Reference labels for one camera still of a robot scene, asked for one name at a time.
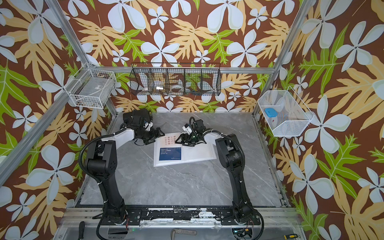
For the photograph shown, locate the blue object in basket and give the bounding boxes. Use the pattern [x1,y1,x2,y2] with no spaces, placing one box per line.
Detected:
[265,108,278,118]

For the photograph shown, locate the aluminium frame post left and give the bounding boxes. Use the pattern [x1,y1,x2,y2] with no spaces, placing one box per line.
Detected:
[0,0,118,187]

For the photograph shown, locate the aluminium frame back bar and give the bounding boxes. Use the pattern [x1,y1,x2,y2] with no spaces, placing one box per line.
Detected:
[93,66,276,75]

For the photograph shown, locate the white wire basket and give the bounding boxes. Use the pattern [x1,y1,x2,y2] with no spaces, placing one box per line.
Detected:
[66,64,117,109]
[258,88,315,138]

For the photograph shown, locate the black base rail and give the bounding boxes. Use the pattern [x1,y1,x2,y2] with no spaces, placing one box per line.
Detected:
[101,206,263,226]

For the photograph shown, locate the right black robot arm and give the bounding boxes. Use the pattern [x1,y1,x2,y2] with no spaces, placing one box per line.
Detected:
[175,117,264,226]

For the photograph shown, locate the white photo album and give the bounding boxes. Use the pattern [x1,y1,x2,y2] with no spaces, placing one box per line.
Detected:
[154,133,217,167]

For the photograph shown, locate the white wire basket right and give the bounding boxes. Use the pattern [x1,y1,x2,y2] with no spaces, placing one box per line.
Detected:
[258,88,315,138]

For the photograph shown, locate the white wire basket left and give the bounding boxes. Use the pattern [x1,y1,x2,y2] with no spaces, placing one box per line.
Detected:
[66,64,117,109]

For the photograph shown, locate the black wire basket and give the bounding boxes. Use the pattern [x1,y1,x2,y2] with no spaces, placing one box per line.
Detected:
[128,63,222,96]

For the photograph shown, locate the aluminium frame post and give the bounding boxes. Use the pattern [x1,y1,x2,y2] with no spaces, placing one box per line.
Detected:
[252,0,317,116]
[0,0,118,187]

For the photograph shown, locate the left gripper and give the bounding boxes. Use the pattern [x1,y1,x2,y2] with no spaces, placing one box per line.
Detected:
[139,127,166,144]

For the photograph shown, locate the yellow handled screwdriver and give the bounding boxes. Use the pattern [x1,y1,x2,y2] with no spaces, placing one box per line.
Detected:
[283,234,299,240]

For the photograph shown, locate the aluminium frame post right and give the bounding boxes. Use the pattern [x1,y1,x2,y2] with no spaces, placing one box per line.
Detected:
[252,0,317,116]

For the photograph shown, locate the dark blue booklet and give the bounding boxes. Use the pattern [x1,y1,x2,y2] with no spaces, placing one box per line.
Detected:
[159,148,182,161]

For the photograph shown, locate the black plastic case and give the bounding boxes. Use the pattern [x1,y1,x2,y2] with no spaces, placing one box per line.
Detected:
[120,109,153,130]

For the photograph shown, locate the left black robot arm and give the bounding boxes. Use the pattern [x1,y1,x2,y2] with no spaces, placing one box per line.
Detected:
[78,109,165,225]

